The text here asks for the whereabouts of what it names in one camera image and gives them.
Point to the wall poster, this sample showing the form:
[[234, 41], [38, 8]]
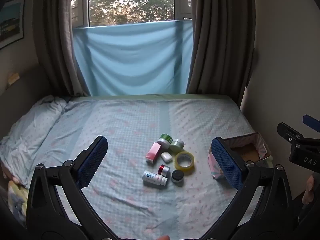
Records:
[[11, 22]]

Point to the grey brown curtain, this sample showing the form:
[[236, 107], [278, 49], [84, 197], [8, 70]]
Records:
[[57, 42], [222, 42]]

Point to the cloth-lined cardboard box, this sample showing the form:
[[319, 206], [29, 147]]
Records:
[[252, 152]]

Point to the window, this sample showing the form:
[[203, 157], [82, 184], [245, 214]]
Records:
[[181, 0]]

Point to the red cap silver jar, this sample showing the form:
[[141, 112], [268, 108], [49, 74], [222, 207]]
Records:
[[163, 170]]

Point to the crumpled light blue blanket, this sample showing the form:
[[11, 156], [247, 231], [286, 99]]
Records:
[[27, 130]]

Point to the dark green lid jar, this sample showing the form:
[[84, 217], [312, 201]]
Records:
[[166, 138]]

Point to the person's right hand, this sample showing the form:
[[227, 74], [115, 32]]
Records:
[[308, 188]]

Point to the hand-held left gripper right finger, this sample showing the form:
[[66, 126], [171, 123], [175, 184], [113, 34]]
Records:
[[226, 161]]

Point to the light blue hanging cloth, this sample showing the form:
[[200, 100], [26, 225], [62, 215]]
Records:
[[132, 60]]

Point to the white pill bottle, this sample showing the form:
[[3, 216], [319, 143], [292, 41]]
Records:
[[153, 178]]

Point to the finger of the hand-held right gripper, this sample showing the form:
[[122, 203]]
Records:
[[312, 122], [287, 131]]

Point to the white earbud case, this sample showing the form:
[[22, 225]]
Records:
[[166, 156]]

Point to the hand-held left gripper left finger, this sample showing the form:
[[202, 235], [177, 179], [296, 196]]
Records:
[[93, 160]]

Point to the clear tape roll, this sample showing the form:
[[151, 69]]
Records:
[[178, 166]]

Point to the floral bed sheet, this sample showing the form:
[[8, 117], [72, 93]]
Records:
[[130, 120]]

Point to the light green lid jar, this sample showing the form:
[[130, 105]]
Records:
[[177, 145]]

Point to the pink carton box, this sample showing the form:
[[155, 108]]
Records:
[[153, 153]]

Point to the black round jar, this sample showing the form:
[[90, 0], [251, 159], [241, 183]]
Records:
[[177, 176]]

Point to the yellow printed cloth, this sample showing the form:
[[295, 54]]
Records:
[[17, 200]]

